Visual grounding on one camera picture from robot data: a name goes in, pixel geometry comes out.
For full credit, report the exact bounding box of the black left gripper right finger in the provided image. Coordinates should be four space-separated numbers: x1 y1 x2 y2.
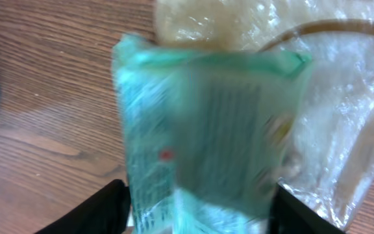
269 186 345 234

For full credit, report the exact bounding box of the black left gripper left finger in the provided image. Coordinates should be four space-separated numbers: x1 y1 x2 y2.
36 179 131 234

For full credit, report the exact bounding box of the clear brown snack bag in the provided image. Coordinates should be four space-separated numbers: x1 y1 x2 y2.
155 0 374 231

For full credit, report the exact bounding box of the teal large tissue pack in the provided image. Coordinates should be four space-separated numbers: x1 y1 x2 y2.
112 34 311 233

